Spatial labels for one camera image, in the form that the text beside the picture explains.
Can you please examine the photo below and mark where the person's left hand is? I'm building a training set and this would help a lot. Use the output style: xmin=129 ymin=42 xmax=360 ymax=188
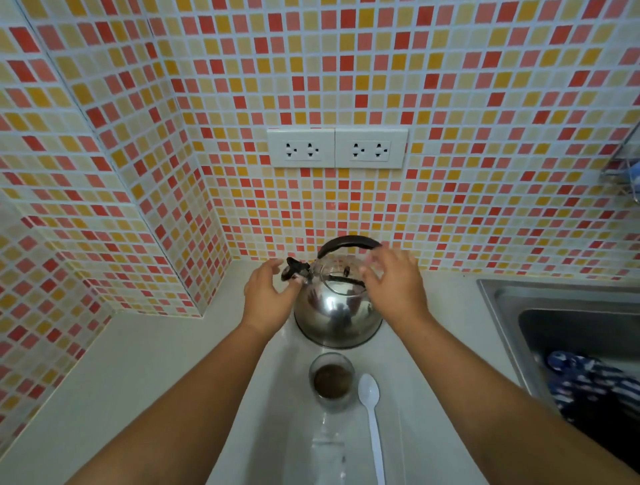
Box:
xmin=241 ymin=258 xmax=304 ymax=337

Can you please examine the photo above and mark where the person's right hand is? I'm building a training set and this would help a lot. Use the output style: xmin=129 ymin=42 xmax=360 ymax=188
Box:
xmin=359 ymin=244 xmax=432 ymax=331

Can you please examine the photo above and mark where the person's left forearm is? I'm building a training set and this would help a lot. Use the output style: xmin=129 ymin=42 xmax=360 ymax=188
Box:
xmin=64 ymin=320 xmax=284 ymax=485

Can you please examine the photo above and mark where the person's right forearm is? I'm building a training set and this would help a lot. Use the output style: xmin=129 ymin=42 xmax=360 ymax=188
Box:
xmin=387 ymin=311 xmax=640 ymax=485

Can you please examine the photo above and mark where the clear glass with brown powder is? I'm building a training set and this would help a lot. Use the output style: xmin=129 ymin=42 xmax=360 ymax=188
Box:
xmin=308 ymin=352 xmax=357 ymax=413

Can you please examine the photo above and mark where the white plastic spoon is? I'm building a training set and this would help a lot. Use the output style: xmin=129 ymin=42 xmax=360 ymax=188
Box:
xmin=357 ymin=374 xmax=387 ymax=485

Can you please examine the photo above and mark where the clear plastic wrapper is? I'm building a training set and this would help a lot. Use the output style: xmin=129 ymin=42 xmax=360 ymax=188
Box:
xmin=310 ymin=424 xmax=349 ymax=485

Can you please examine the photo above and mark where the stainless steel sink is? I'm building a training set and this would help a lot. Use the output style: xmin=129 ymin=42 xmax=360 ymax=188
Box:
xmin=476 ymin=278 xmax=640 ymax=474

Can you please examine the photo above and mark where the blue white patterned cloth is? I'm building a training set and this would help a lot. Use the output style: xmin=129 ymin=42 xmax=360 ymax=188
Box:
xmin=545 ymin=350 xmax=640 ymax=426

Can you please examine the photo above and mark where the steel kettle with black handle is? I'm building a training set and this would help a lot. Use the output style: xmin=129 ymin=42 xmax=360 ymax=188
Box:
xmin=280 ymin=235 xmax=385 ymax=350

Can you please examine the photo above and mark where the white double wall socket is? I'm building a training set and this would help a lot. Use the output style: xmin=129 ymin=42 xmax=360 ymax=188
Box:
xmin=334 ymin=128 xmax=409 ymax=170
xmin=266 ymin=128 xmax=336 ymax=169

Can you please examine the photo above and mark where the metal wire wall rack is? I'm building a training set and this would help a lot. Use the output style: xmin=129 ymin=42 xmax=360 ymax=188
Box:
xmin=599 ymin=121 xmax=640 ymax=203

